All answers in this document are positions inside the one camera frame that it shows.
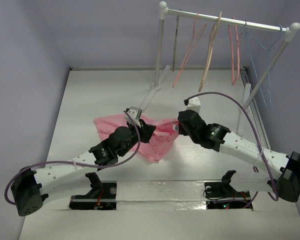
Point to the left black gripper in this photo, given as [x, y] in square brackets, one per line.
[145, 131]

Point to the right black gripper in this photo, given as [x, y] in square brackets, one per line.
[181, 122]

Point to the pink t shirt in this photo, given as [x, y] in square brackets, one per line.
[161, 142]

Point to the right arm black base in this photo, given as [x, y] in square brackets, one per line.
[220, 195]

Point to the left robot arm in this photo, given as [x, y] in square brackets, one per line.
[32, 188]

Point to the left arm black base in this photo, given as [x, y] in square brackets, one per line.
[101, 196]

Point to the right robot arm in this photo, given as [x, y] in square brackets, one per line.
[275, 169]

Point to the thick pink hanger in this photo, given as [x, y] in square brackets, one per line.
[235, 53]

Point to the thin pink hanger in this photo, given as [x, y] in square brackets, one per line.
[196, 36]

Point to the beige wooden hanger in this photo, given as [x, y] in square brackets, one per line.
[212, 36]

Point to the brown grey hanger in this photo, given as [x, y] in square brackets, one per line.
[175, 43]

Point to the white clothes rack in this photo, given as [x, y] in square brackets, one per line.
[253, 57]

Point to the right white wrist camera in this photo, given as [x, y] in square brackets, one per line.
[193, 104]

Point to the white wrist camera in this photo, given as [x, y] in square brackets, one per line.
[193, 104]
[133, 113]

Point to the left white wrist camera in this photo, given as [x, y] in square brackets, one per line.
[133, 113]

